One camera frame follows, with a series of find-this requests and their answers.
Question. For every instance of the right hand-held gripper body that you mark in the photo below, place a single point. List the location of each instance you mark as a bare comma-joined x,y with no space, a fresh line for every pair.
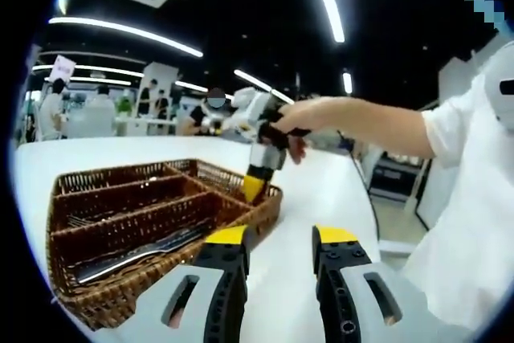
251,112

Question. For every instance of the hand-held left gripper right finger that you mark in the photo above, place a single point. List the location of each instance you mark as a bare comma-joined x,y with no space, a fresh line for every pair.
361,303

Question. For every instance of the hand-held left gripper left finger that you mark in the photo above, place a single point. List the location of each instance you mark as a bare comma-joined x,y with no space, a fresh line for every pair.
188,303

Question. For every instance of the brown wicker storage tray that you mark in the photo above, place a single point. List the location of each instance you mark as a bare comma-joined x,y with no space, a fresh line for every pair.
132,214

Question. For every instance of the stainless steel fork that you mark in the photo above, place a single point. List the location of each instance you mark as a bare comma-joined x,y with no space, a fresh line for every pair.
86,220

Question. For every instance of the person's right hand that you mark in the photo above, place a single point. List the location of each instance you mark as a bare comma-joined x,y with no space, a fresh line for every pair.
297,118

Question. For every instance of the operator in white shirt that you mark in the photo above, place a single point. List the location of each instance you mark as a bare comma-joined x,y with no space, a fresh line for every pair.
462,218

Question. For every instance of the ceiling strip lights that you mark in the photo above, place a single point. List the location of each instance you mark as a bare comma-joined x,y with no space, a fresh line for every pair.
128,29

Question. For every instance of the pink hanging sign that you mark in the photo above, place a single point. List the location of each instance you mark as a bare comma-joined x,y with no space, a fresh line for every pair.
63,66

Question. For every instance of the white chest-worn device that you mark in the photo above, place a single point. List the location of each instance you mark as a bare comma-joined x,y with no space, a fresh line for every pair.
500,90

